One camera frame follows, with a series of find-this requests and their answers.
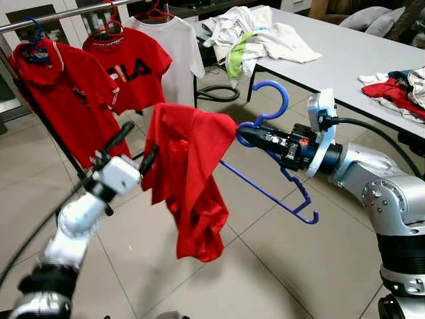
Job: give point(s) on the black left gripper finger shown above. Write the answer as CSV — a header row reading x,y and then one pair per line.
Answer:
x,y
119,138
149,161

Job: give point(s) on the white T-shirt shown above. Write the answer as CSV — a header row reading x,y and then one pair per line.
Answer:
x,y
182,73

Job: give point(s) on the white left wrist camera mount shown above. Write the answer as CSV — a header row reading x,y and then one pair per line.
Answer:
x,y
119,176

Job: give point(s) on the red plastic clothes hanger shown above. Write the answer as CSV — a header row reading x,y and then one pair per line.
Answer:
x,y
109,26
153,13

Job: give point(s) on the red garment under pile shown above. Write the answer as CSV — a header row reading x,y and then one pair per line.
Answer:
x,y
388,94

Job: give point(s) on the red FILA T-shirt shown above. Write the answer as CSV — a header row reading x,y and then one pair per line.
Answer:
x,y
139,93

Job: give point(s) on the plain red shirt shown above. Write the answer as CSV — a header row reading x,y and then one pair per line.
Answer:
x,y
189,173

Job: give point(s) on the lime green white garment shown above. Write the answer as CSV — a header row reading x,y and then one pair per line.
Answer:
x,y
236,60

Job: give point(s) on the thin blue clothes hanger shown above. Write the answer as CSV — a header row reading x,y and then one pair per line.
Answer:
x,y
34,58

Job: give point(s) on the white crumpled garment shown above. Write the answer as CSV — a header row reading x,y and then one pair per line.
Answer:
x,y
285,43

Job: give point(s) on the dark wicker armchair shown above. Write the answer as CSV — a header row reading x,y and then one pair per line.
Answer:
x,y
410,14

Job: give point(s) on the metal clothes rack black frame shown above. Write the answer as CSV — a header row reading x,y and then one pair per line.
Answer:
x,y
66,14

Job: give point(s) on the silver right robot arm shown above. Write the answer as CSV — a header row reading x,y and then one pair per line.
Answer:
x,y
385,193

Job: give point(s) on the grey pillow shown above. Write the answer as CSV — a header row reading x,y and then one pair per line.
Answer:
x,y
390,24
362,18

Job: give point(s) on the red polo shirt white trim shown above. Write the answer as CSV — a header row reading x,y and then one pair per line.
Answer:
x,y
66,100

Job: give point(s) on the blue plastic clothes hanger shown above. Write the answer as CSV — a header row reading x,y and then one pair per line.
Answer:
x,y
265,189

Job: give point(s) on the blue jeans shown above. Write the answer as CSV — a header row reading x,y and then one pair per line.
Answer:
x,y
400,75

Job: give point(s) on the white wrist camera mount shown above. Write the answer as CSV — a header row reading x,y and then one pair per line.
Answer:
x,y
325,116
119,176

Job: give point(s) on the large white table black legs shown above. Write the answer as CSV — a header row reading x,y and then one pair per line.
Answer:
x,y
345,53

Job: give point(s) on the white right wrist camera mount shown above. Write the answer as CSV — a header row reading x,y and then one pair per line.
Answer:
x,y
325,116

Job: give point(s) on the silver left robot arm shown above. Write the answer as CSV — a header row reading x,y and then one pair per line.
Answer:
x,y
73,219

